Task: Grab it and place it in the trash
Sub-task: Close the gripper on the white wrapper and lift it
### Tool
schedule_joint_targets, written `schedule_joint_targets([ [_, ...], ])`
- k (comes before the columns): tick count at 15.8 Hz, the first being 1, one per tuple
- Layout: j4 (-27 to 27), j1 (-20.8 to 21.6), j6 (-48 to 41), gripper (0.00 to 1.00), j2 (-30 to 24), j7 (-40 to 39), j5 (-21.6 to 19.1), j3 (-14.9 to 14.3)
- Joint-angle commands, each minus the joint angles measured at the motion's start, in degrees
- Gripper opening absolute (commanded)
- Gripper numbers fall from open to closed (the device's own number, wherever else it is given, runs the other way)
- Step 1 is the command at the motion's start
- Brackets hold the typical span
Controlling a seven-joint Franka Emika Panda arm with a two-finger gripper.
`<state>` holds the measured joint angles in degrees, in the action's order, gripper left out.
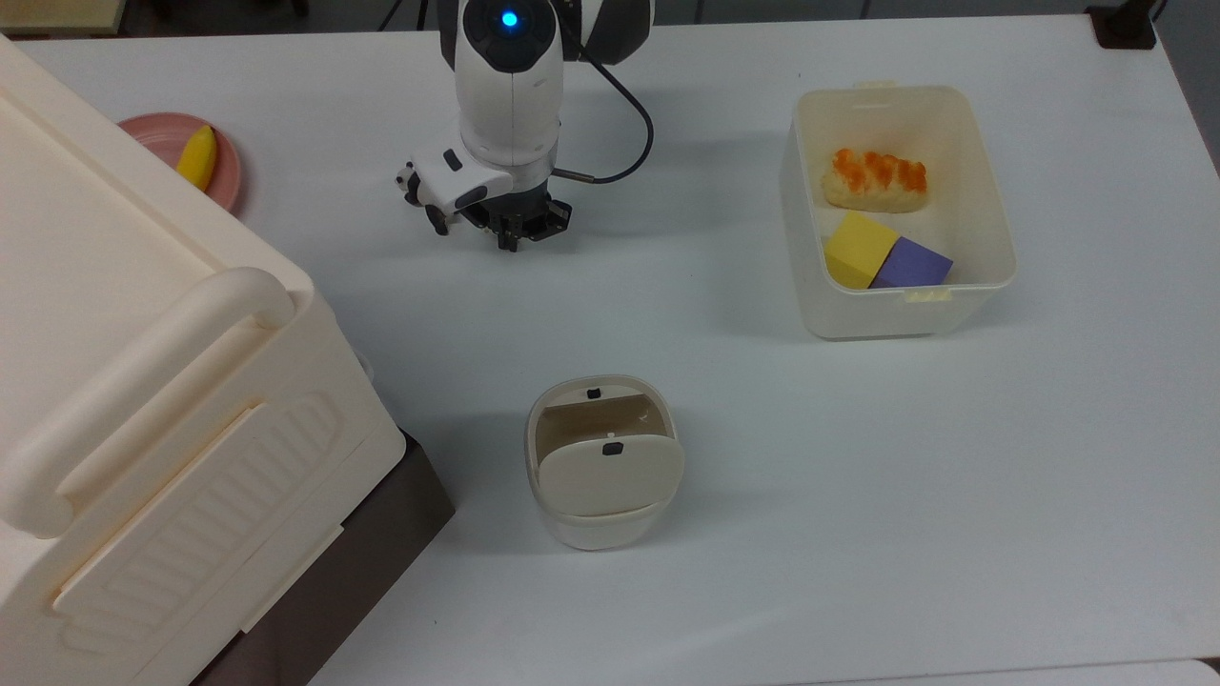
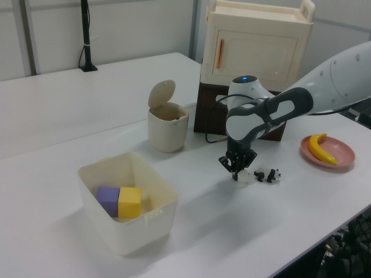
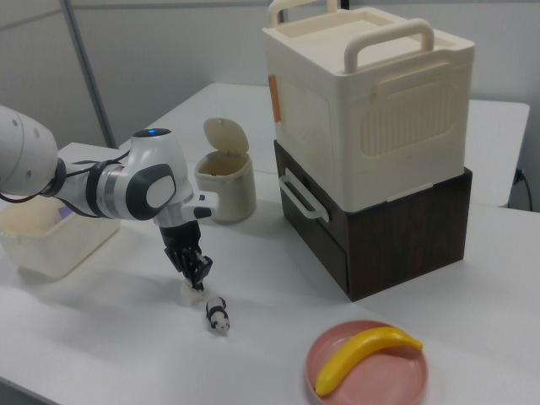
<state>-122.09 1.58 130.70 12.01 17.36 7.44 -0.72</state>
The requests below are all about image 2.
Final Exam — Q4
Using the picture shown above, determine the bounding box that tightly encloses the purple foam cube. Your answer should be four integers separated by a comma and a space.
96, 186, 121, 218

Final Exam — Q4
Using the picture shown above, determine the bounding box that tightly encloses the yellow toy banana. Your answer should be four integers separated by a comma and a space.
307, 133, 339, 166

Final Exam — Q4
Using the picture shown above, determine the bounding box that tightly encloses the pink round plate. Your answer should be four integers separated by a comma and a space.
300, 135, 356, 172

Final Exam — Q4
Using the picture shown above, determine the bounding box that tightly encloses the black mesh chair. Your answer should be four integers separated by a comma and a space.
318, 202, 371, 278

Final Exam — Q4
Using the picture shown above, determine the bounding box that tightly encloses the black pole stand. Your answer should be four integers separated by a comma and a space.
78, 0, 99, 72

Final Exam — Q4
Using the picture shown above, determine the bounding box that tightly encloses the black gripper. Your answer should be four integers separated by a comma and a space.
219, 141, 258, 182

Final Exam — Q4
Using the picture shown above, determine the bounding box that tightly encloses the cream open plastic bin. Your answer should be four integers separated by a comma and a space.
77, 152, 180, 256

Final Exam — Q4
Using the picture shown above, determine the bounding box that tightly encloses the beige trash can with lid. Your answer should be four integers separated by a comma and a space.
147, 79, 190, 153

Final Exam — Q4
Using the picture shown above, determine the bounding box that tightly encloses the small cream toy piece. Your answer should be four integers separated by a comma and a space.
237, 170, 252, 185

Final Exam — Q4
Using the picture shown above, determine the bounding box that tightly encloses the yellow foam cube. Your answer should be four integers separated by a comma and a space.
117, 186, 143, 218

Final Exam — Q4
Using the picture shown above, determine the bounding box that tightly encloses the small panda toy figure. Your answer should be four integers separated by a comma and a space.
253, 168, 282, 184

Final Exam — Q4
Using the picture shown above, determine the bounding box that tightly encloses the cream plastic cabinet with handles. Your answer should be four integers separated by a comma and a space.
201, 0, 316, 87

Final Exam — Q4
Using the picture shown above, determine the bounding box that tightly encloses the dark wood drawer box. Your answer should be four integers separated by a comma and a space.
193, 75, 288, 142

